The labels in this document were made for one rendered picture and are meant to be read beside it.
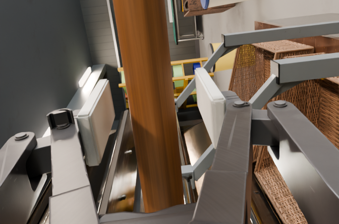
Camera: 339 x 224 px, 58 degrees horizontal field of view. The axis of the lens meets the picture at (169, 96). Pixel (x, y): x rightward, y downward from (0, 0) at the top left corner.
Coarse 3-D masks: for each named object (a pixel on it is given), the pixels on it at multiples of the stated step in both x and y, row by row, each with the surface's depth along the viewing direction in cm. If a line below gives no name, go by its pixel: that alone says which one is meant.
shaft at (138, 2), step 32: (128, 0) 17; (160, 0) 17; (128, 32) 17; (160, 32) 18; (128, 64) 18; (160, 64) 18; (128, 96) 19; (160, 96) 18; (160, 128) 19; (160, 160) 20; (160, 192) 20
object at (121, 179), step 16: (128, 112) 176; (128, 128) 162; (128, 144) 151; (112, 160) 124; (128, 160) 140; (112, 176) 112; (128, 176) 132; (112, 192) 105; (128, 192) 124; (112, 208) 100; (128, 208) 117
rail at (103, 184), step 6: (120, 120) 166; (120, 126) 158; (114, 138) 145; (114, 144) 138; (114, 150) 133; (108, 162) 123; (108, 168) 119; (102, 180) 112; (102, 186) 108; (102, 192) 104; (96, 204) 98
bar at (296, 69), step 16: (240, 32) 108; (256, 32) 105; (272, 32) 106; (288, 32) 106; (304, 32) 106; (320, 32) 107; (336, 32) 107; (224, 48) 108; (208, 64) 109; (272, 64) 62; (288, 64) 60; (304, 64) 60; (320, 64) 60; (336, 64) 60; (192, 80) 111; (272, 80) 62; (288, 80) 61; (304, 80) 61; (256, 96) 63; (272, 96) 63; (176, 112) 106; (208, 160) 66; (192, 176) 67; (192, 192) 62
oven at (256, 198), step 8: (192, 120) 191; (200, 120) 190; (184, 128) 185; (136, 176) 154; (136, 184) 147; (256, 184) 122; (136, 192) 141; (256, 192) 117; (136, 200) 135; (256, 200) 113; (264, 200) 113; (48, 208) 121; (136, 208) 130; (256, 208) 108; (264, 208) 108; (48, 216) 117; (256, 216) 105; (264, 216) 105; (272, 216) 104
